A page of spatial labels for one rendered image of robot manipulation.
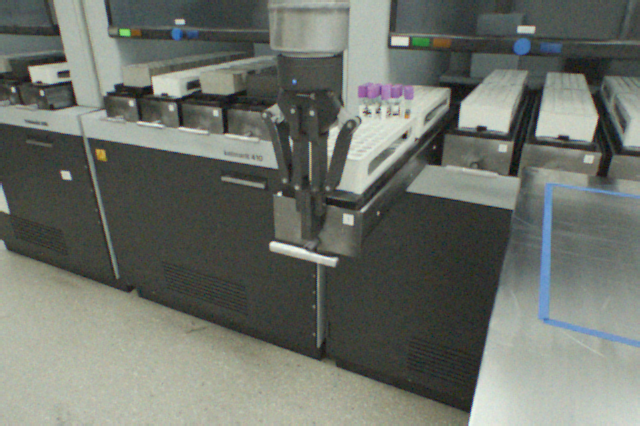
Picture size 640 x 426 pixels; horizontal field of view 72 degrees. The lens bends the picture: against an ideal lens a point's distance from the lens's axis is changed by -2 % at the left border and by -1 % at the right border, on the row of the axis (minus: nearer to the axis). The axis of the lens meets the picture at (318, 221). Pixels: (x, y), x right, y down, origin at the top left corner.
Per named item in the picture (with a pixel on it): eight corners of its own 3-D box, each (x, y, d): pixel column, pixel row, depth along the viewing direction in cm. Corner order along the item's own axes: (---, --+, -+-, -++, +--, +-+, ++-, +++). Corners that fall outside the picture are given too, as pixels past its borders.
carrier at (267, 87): (287, 100, 117) (287, 77, 114) (283, 102, 115) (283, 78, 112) (250, 97, 121) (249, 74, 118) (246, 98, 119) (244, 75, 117)
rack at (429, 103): (409, 109, 115) (411, 85, 112) (448, 113, 111) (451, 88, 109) (369, 137, 91) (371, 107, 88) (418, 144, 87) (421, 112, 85)
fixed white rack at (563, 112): (539, 112, 113) (544, 87, 110) (583, 116, 109) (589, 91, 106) (533, 142, 89) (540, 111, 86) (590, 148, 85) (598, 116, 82)
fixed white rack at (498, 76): (491, 88, 144) (494, 68, 142) (524, 91, 140) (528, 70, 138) (478, 105, 120) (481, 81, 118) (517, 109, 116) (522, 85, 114)
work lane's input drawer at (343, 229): (404, 131, 122) (406, 98, 118) (455, 137, 116) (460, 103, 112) (258, 252, 63) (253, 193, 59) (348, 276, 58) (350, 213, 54)
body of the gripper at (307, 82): (356, 51, 52) (353, 129, 56) (293, 48, 56) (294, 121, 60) (329, 57, 46) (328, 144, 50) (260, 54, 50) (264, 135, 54)
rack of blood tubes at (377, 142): (366, 140, 90) (367, 109, 87) (415, 146, 86) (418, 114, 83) (295, 190, 66) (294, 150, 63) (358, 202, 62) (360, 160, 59)
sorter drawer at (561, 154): (532, 111, 145) (537, 83, 141) (579, 115, 140) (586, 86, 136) (514, 185, 86) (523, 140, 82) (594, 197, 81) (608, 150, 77)
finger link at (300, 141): (298, 106, 52) (288, 105, 53) (298, 194, 57) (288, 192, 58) (313, 100, 55) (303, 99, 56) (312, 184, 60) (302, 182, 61)
